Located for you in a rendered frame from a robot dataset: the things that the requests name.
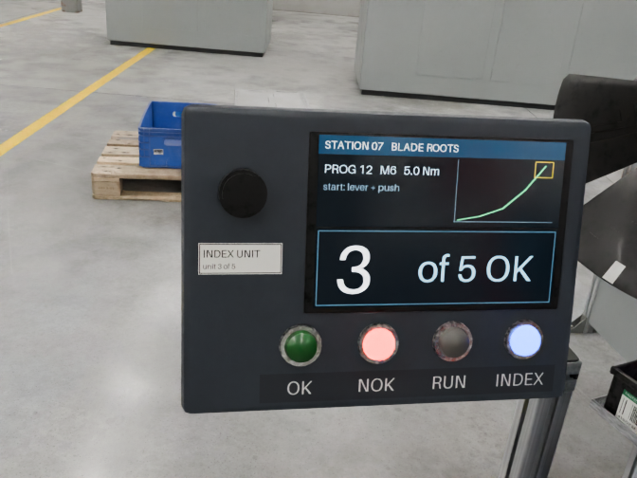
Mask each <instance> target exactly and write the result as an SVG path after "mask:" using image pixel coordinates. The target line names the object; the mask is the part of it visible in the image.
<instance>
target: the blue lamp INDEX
mask: <svg viewBox="0 0 637 478"><path fill-rule="evenodd" d="M542 343H543V334H542V331H541V329H540V328H539V326H538V325H537V324H536V323H535V322H532V321H530V320H520V321H517V322H515V323H513V324H512V325H511V326H510V327H509V328H508V330H507V331H506V333H505V336H504V346H505V349H506V351H507V352H508V353H509V354H510V355H511V356H512V357H514V358H517V359H528V358H531V357H532V356H534V355H535V354H536V353H537V352H538V351H539V349H540V348H541V345H542Z"/></svg>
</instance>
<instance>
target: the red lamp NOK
mask: <svg viewBox="0 0 637 478"><path fill-rule="evenodd" d="M398 345H399V340H398V337H397V334H396V332H395V330H394V329H393V328H392V327H391V326H389V325H388V324H386V323H383V322H376V323H373V324H370V325H368V326H367V327H365V328H364V329H363V330H362V332H361V333H360V335H359V337H358V340H357V349H358V352H359V354H360V355H361V357H363V358H364V359H365V360H367V361H368V362H370V363H375V364H380V363H384V362H387V361H388V360H390V359H391V358H392V357H393V356H394V355H395V354H396V352H397V349H398Z"/></svg>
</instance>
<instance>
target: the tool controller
mask: <svg viewBox="0 0 637 478"><path fill-rule="evenodd" d="M590 139H591V125H590V124H589V123H588V122H586V121H584V120H582V119H545V118H522V117H498V116H474V115H450V114H427V113H403V112H379V111H355V110H332V109H308V108H284V107H261V106H237V105H214V104H190V105H187V106H185V107H184V109H183V112H182V114H181V406H182V408H183V410H184V412H185V413H189V414H207V413H228V412H250V411H272V410H293V409H315V408H336V407H357V406H379V405H400V404H422V403H444V402H465V401H486V400H508V399H529V398H551V397H560V396H562V395H563V393H564V389H565V380H566V371H567V361H568V352H569V343H570V334H571V324H572V314H573V297H574V288H575V278H576V270H577V260H578V251H579V241H580V232H581V223H582V213H583V204H584V195H585V186H586V176H587V167H588V158H589V149H590ZM316 229H395V239H394V256H393V274H392V291H391V307H336V308H313V305H314V278H315V251H316ZM520 320H530V321H532V322H535V323H536V324H537V325H538V326H539V328H540V329H541V331H542V334H543V343H542V345H541V348H540V349H539V351H538V352H537V353H536V354H535V355H534V356H532V357H531V358H526V359H520V358H514V357H512V356H511V355H510V354H509V353H508V352H507V351H506V349H505V346H504V336H505V333H506V331H507V330H508V328H509V327H510V326H511V325H512V324H513V323H515V322H517V321H520ZM453 321H455V322H461V323H463V324H464V325H466V327H467V328H468V329H469V331H470V332H471V335H472V341H473V342H472V346H471V349H470V351H469V352H468V354H467V355H466V356H465V357H464V358H462V359H459V360H457V361H447V360H444V359H441V358H439V357H438V356H437V355H436V354H435V352H434V350H433V347H432V339H433V336H434V333H435V332H436V330H437V329H438V328H439V327H440V326H441V325H442V324H444V323H446V322H453ZM376 322H383V323H386V324H388V325H389V326H391V327H392V328H393V329H394V330H395V332H396V334H397V337H398V340H399V345H398V349H397V352H396V354H395V355H394V356H393V357H392V358H391V359H390V360H388V361H387V362H384V363H380V364H375V363H370V362H368V361H367V360H365V359H364V358H363V357H361V355H360V354H359V352H358V349H357V340H358V337H359V335H360V333H361V332H362V330H363V329H364V328H365V327H367V326H368V325H370V324H373V323H376ZM296 324H307V325H310V326H312V327H313V328H315V329H316V330H317V331H318V333H319V335H320V338H321V351H320V354H319V356H318V358H317V359H316V360H315V361H314V362H312V363H310V364H308V365H306V366H295V365H291V364H290V363H288V362H287V361H286V360H285V359H284V358H283V357H282V355H281V352H280V348H279V344H280V339H281V336H282V334H283V333H284V332H285V331H286V330H287V329H288V328H289V327H291V326H293V325H296Z"/></svg>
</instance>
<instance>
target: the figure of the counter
mask: <svg viewBox="0 0 637 478"><path fill-rule="evenodd" d="M394 239H395V229H316V251H315V278H314V305H313V308H336V307H391V291H392V274H393V256H394Z"/></svg>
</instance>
